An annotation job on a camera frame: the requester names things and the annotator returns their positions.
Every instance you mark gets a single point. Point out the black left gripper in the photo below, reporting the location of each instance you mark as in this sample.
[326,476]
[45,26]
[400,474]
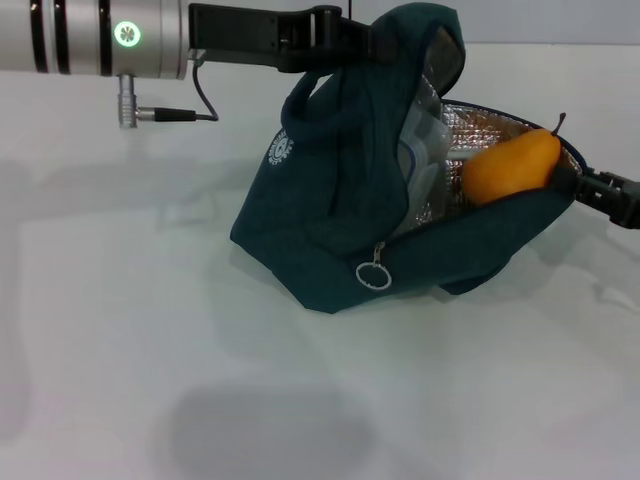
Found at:
[250,35]

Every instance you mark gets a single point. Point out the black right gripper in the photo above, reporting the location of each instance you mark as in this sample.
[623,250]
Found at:
[627,202]

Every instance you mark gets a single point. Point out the orange yellow pear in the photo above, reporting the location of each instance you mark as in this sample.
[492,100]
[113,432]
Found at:
[510,165]

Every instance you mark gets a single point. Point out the clear container with blue lid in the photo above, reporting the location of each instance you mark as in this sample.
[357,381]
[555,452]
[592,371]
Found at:
[425,165]

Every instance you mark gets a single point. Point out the teal insulated lunch bag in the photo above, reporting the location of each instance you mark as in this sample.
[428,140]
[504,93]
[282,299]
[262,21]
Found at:
[310,225]

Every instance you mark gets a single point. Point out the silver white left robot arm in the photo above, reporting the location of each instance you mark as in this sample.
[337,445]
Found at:
[75,35]

